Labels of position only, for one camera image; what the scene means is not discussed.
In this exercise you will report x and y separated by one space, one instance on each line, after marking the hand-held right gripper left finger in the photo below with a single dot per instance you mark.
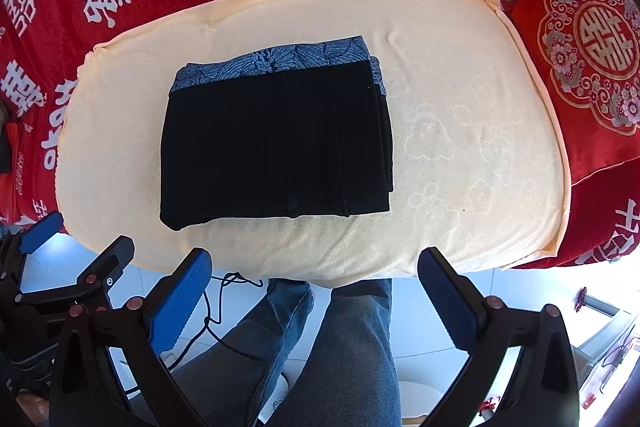
180 302

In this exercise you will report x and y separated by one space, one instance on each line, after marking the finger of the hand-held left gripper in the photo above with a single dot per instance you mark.
42 227
107 259

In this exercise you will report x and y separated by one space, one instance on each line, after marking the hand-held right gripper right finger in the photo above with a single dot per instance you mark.
450 302

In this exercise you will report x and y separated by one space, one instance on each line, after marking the black pants with patterned waistband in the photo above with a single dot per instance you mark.
270 147

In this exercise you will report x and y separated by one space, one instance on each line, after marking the person's left leg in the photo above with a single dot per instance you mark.
235 357

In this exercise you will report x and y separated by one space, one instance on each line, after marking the person's leg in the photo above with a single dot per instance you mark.
235 357
350 347

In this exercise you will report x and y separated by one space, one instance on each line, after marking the person's right leg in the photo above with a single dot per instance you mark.
350 347

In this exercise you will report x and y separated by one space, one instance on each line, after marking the white shoe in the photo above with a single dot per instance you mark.
281 394

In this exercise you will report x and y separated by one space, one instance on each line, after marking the metal framed furniture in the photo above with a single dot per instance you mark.
607 347

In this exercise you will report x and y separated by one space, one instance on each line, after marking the red embroidered cushion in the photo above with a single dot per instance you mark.
590 57

